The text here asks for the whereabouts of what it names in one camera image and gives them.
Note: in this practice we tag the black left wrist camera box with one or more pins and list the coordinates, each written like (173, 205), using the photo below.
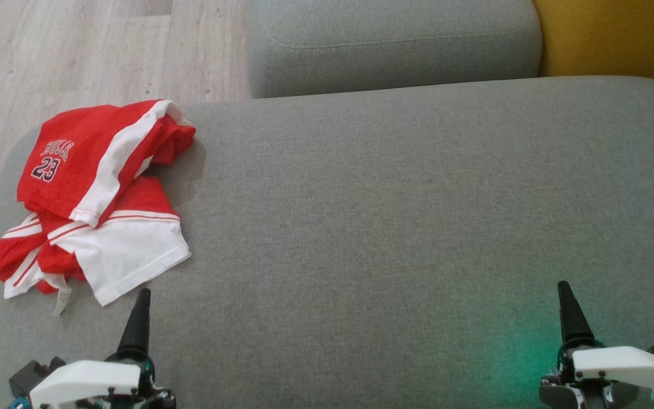
(29, 375)

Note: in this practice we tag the large yellow sofa back cushion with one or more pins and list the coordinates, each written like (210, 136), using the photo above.
(616, 40)

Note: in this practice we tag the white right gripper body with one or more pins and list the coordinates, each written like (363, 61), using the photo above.
(616, 366)

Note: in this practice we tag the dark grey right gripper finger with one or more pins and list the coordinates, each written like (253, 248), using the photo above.
(571, 318)

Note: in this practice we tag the grey sofa seat cushion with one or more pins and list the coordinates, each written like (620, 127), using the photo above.
(395, 51)

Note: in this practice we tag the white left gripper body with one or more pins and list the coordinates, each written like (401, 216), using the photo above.
(86, 383)

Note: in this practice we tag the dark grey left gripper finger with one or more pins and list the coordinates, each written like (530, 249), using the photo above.
(135, 329)

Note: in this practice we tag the red white-striped basketball shorts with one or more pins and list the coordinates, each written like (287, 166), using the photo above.
(77, 170)

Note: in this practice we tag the red and white basketball jersey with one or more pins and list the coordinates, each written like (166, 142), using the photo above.
(134, 250)

